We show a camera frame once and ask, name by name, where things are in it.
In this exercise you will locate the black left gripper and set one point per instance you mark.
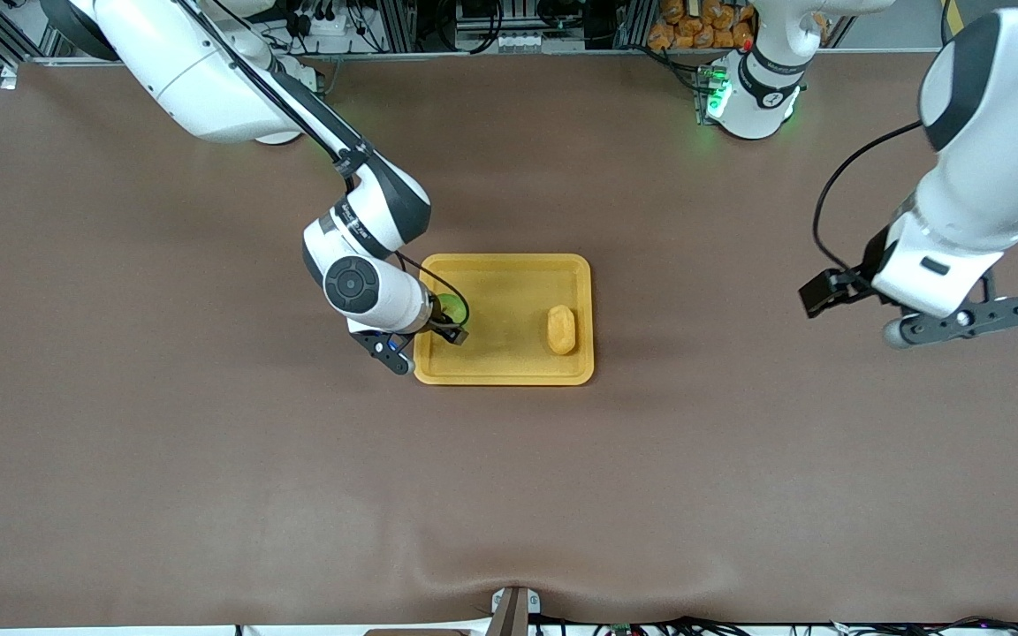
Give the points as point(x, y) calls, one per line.
point(873, 250)

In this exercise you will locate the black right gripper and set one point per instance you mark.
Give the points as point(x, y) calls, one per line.
point(439, 324)

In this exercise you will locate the green apple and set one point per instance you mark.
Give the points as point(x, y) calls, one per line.
point(452, 309)

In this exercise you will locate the yellow bread piece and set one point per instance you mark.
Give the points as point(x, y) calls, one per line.
point(561, 329)

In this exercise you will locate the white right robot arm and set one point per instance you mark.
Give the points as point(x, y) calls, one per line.
point(208, 79)

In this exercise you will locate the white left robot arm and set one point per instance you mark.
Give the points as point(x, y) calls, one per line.
point(995, 159)

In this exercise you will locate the yellow plastic tray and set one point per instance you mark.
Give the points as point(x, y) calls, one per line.
point(509, 353)

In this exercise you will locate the brown table mat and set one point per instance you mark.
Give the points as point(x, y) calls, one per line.
point(509, 495)

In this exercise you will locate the bag of orange items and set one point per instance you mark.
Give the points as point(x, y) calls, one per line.
point(695, 26)

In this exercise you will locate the small white power strip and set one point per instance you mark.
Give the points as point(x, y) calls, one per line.
point(518, 41)

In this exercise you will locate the large white power strip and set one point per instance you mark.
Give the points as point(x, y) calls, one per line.
point(332, 35)

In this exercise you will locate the aluminium frame post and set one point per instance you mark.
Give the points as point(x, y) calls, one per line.
point(635, 22)
point(399, 25)

